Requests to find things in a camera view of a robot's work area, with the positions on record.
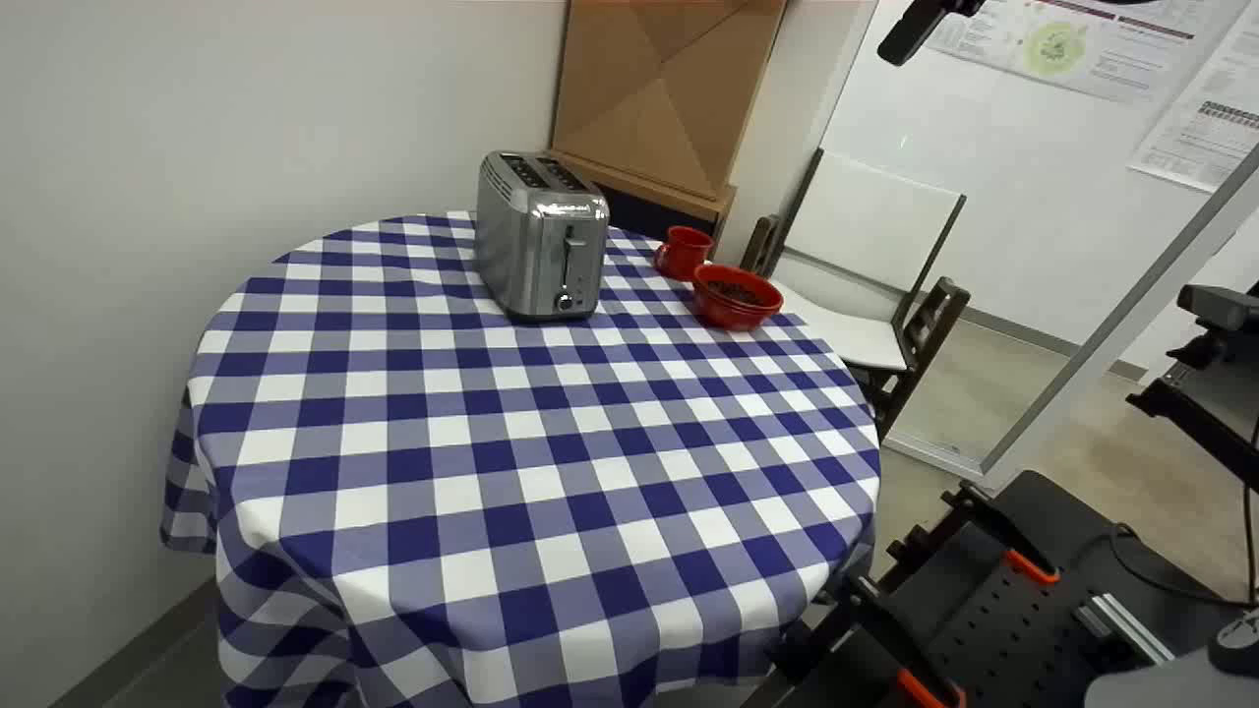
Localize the red bowl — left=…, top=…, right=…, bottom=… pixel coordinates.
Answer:
left=687, top=265, right=787, bottom=336

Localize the large cardboard box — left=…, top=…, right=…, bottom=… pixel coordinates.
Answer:
left=544, top=0, right=793, bottom=222

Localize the red mug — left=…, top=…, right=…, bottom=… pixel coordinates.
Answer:
left=651, top=222, right=717, bottom=283

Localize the silver metal pole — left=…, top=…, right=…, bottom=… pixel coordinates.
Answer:
left=978, top=138, right=1259, bottom=484

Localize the poster with green circle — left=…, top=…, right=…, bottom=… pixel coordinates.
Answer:
left=926, top=0, right=1251, bottom=108

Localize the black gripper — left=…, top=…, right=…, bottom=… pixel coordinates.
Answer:
left=874, top=0, right=991, bottom=73

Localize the white text poster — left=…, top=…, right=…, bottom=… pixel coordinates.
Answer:
left=1128, top=0, right=1259, bottom=196

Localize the large white panel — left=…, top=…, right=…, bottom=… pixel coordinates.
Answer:
left=780, top=149, right=969, bottom=301

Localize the wall whiteboard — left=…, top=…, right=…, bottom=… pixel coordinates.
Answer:
left=806, top=0, right=1259, bottom=378

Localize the stainless steel toaster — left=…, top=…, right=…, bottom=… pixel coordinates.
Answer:
left=472, top=149, right=613, bottom=327

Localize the blue white checkered tablecloth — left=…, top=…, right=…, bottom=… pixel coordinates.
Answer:
left=158, top=208, right=886, bottom=708

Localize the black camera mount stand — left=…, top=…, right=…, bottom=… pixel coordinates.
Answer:
left=1126, top=279, right=1259, bottom=500

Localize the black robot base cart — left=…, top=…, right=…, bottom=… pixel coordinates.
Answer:
left=766, top=467, right=1259, bottom=708

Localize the dark wooden chair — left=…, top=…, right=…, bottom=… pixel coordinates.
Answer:
left=735, top=145, right=977, bottom=441

